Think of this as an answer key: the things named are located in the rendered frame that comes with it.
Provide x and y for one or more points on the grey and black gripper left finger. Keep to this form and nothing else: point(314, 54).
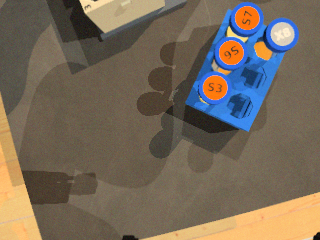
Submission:
point(129, 237)

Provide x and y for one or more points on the blue tube rack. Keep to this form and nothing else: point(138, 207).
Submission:
point(241, 96)

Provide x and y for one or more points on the beige block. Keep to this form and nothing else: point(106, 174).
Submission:
point(111, 14)

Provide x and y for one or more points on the clear conical tube with yellow liquid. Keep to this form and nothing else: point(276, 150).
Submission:
point(214, 88)

